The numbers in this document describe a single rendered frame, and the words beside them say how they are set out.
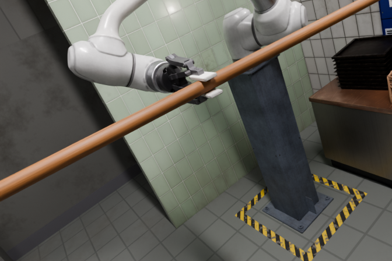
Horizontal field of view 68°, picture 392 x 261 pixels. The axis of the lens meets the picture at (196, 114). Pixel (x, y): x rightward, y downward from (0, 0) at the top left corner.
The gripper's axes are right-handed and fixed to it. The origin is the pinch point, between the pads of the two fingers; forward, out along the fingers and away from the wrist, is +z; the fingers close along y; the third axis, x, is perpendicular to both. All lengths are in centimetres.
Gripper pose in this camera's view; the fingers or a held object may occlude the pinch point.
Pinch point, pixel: (205, 84)
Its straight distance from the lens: 61.5
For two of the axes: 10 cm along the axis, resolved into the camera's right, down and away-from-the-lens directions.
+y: 3.3, 8.7, 3.6
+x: -8.2, 4.6, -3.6
